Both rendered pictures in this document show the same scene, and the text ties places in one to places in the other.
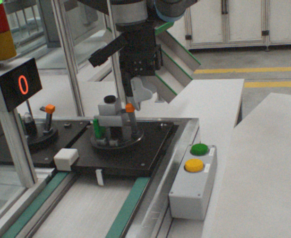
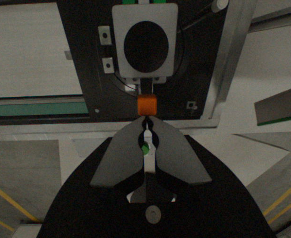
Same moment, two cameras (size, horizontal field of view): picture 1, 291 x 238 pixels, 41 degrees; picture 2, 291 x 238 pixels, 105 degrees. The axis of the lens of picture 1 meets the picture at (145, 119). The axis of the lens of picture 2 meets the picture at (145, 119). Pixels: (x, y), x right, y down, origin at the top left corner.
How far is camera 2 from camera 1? 0.92 m
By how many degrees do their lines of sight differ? 78
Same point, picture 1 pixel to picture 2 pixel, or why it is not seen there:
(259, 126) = (228, 149)
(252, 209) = not seen: hidden behind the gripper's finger
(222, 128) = (232, 126)
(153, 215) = (41, 136)
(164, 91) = (277, 106)
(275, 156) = not seen: hidden behind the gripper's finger
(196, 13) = not seen: outside the picture
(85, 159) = (79, 14)
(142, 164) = (96, 110)
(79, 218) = (27, 54)
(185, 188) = (83, 148)
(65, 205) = (32, 20)
